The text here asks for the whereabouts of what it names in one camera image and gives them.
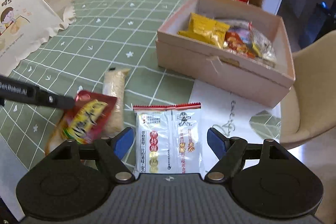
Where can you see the pink open box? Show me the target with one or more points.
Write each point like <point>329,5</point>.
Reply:
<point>260,70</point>

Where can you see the cream canvas bag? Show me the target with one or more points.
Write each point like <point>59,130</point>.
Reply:
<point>27,24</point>

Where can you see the clear long snack packet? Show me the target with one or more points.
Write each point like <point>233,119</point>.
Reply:
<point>263,47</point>

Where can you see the white paper sheet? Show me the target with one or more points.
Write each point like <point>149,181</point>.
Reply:
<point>233,116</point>

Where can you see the bread snack packet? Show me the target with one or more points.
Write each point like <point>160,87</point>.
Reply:
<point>233,42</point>

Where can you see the yellow snack packet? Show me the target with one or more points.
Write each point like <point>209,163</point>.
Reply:
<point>206,30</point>

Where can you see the beige chair right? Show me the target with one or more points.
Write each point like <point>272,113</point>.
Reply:
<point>308,110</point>

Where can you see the white red snack packet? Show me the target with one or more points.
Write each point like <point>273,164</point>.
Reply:
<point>168,139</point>

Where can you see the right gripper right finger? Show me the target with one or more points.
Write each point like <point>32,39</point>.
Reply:
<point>229,151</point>

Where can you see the red glossy snack packet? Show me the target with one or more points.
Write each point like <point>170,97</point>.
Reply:
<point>83,123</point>

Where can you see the silver blue snack packet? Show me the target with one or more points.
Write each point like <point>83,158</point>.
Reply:
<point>243,29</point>

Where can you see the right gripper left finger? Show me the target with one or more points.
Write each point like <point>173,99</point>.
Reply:
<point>110,153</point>

